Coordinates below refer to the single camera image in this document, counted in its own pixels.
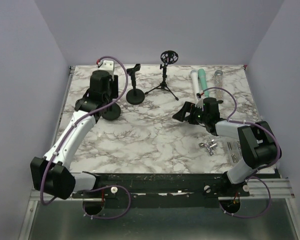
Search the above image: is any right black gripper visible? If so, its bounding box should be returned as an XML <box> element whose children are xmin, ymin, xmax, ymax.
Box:
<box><xmin>173</xmin><ymin>100</ymin><xmax>209</xmax><ymax>125</ymax></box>

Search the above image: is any black round base clip stand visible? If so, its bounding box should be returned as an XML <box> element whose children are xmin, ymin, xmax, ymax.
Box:
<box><xmin>102</xmin><ymin>103</ymin><xmax>121</xmax><ymax>121</ymax></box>

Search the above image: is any white microphone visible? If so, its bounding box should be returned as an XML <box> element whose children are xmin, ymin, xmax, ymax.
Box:
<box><xmin>190</xmin><ymin>69</ymin><xmax>200</xmax><ymax>99</ymax></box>

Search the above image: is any mint green microphone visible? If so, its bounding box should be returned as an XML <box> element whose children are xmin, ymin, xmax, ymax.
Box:
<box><xmin>198</xmin><ymin>68</ymin><xmax>208</xmax><ymax>90</ymax></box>

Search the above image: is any glitter silver mesh microphone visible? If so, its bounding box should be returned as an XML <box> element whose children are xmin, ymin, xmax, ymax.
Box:
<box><xmin>214</xmin><ymin>69</ymin><xmax>224</xmax><ymax>100</ymax></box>

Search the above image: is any black tripod shock mount stand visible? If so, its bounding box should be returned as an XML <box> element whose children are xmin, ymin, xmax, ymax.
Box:
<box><xmin>144</xmin><ymin>50</ymin><xmax>179</xmax><ymax>101</ymax></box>

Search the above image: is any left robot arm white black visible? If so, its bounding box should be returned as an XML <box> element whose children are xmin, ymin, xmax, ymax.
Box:
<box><xmin>30</xmin><ymin>70</ymin><xmax>119</xmax><ymax>200</ymax></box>

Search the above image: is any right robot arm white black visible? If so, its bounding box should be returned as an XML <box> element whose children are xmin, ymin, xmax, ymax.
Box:
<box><xmin>172</xmin><ymin>97</ymin><xmax>282</xmax><ymax>196</ymax></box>

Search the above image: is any chrome faucet fitting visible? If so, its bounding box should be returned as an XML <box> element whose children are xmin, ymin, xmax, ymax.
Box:
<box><xmin>198</xmin><ymin>138</ymin><xmax>218</xmax><ymax>156</ymax></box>

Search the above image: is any clear screw organizer box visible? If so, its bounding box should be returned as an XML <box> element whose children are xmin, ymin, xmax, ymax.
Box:
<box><xmin>226</xmin><ymin>140</ymin><xmax>242</xmax><ymax>165</ymax></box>

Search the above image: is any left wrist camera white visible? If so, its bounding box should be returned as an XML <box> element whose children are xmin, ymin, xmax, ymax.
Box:
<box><xmin>97</xmin><ymin>59</ymin><xmax>115</xmax><ymax>76</ymax></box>

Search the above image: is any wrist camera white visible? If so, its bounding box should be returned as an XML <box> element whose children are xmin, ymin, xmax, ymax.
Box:
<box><xmin>195</xmin><ymin>91</ymin><xmax>205</xmax><ymax>110</ymax></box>
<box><xmin>97</xmin><ymin>59</ymin><xmax>115</xmax><ymax>76</ymax></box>

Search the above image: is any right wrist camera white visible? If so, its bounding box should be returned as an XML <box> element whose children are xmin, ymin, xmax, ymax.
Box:
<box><xmin>195</xmin><ymin>91</ymin><xmax>205</xmax><ymax>110</ymax></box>

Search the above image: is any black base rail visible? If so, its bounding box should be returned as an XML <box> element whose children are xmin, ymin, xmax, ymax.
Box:
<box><xmin>68</xmin><ymin>172</ymin><xmax>250</xmax><ymax>208</ymax></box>

